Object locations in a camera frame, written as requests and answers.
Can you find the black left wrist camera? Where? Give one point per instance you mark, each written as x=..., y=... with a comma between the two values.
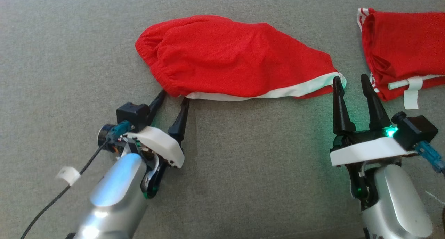
x=134, y=114

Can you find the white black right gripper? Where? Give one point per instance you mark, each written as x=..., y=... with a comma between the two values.
x=368, y=148

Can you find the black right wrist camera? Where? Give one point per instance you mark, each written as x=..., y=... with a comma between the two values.
x=417, y=129

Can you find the grey fabric sofa seat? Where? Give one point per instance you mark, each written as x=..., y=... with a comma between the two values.
x=243, y=180

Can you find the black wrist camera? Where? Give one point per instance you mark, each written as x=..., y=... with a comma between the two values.
x=134, y=114
x=417, y=129

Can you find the red white numbered jersey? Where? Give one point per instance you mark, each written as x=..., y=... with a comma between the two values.
x=403, y=44

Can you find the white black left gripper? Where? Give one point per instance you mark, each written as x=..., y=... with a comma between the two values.
x=160, y=145

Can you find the red shorts white trim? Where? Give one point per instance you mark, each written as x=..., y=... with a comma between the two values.
x=226, y=55

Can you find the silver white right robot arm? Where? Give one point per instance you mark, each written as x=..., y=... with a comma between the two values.
x=396, y=204

